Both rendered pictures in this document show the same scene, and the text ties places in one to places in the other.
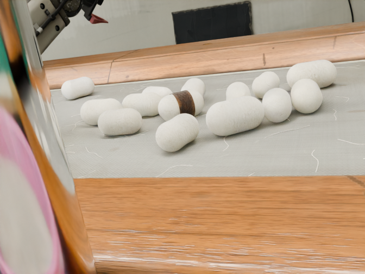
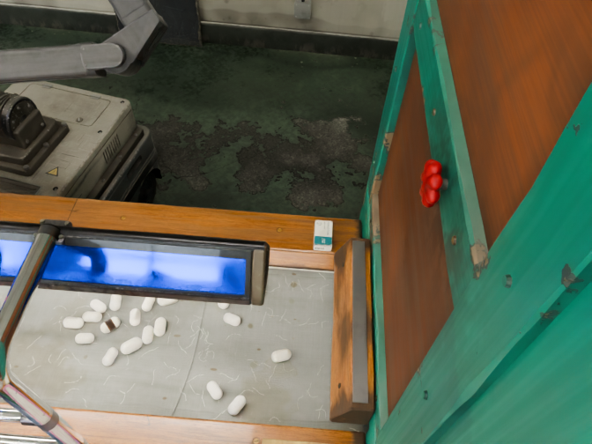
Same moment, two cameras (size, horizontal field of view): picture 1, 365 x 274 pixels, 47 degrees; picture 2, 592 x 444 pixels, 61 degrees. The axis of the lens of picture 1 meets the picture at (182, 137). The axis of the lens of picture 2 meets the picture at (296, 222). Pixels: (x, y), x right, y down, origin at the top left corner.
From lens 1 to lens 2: 0.78 m
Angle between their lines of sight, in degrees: 37
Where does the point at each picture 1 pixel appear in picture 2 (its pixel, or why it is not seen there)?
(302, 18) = not seen: outside the picture
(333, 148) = (160, 368)
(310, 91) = (159, 332)
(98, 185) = (92, 415)
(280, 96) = (147, 337)
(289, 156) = (146, 373)
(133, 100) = (88, 318)
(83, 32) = not seen: outside the picture
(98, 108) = (72, 325)
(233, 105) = (129, 347)
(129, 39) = not seen: outside the picture
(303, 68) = (163, 301)
